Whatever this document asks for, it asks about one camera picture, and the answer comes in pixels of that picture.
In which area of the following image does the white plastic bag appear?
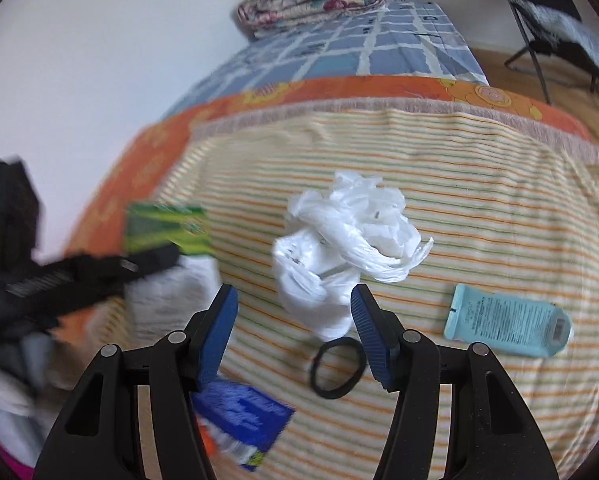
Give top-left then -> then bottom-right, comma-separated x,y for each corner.
272,171 -> 434,341
85,253 -> 224,351

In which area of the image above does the blue snack wrapper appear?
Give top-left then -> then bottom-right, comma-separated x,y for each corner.
191,378 -> 295,471

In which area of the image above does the green yellow box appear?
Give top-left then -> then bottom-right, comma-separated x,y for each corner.
122,203 -> 214,257

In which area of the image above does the light blue tube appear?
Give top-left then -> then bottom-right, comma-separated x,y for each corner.
444,284 -> 574,359

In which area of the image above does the orange floral blanket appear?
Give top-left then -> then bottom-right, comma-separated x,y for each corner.
65,76 -> 599,255

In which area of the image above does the blue checked mattress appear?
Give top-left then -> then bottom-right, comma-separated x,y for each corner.
164,0 -> 488,118

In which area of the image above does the checked cloth on chair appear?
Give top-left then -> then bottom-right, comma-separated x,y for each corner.
514,0 -> 599,70

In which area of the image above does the black hair tie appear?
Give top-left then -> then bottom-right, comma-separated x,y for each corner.
308,336 -> 369,401

